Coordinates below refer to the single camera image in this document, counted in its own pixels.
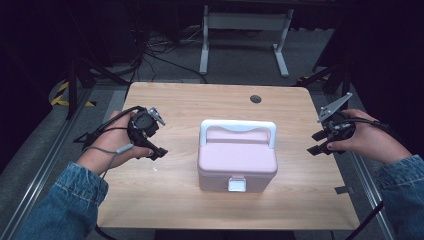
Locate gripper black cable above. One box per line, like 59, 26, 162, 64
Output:
336, 118, 392, 132
73, 105, 148, 152

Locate grey tape piece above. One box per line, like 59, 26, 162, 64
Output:
334, 185, 355, 195

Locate black floor cables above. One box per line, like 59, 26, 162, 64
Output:
123, 19, 209, 101

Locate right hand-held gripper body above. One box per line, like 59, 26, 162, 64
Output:
316, 92, 356, 155

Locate white metal table frame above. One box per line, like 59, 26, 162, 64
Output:
198, 4, 296, 78

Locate person's right hand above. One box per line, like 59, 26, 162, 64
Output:
326, 108, 413, 165

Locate person's left hand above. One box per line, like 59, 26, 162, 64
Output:
76, 110, 155, 177

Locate pink storage box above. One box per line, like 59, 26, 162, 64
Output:
197, 119, 279, 194

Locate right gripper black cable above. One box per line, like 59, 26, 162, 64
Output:
336, 118, 392, 132

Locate black tripod stand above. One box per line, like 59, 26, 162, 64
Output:
295, 63, 353, 101
65, 56, 131, 121

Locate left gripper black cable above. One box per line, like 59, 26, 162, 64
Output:
73, 105, 148, 152

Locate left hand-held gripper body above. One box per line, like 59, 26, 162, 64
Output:
127, 106, 167, 149

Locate yellow black floor tape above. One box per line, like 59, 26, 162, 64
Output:
49, 81, 97, 108

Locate grey wrist strap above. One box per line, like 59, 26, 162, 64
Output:
81, 143, 135, 181

